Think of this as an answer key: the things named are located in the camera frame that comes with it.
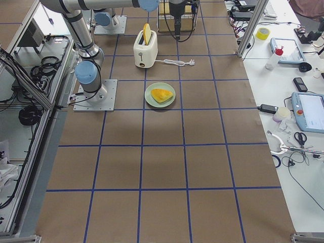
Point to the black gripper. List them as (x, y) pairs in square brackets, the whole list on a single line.
[(176, 8)]

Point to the white two-slot toaster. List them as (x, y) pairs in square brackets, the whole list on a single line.
[(145, 55)]

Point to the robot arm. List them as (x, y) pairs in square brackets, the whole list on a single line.
[(106, 18), (92, 56)]

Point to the toast slice in toaster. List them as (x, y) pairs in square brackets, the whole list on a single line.
[(146, 33)]

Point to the pale green plate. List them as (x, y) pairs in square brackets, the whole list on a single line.
[(149, 99)]

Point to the golden pastry on plate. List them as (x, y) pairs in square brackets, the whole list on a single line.
[(161, 95)]

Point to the yellow tape roll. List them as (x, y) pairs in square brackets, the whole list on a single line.
[(262, 33)]

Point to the clear bottle red cap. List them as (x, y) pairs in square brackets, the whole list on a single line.
[(274, 59)]

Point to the blue teach pendant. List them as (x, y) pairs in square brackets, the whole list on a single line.
[(308, 111), (292, 53)]

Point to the black power adapter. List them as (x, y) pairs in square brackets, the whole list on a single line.
[(267, 108)]

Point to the black scissors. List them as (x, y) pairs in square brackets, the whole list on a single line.
[(301, 138)]

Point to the wire basket with wooden shelf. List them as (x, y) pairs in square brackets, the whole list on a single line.
[(165, 22)]

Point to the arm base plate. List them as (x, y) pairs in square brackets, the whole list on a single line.
[(104, 100), (99, 30)]

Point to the aluminium frame post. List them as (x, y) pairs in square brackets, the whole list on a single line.
[(258, 12)]

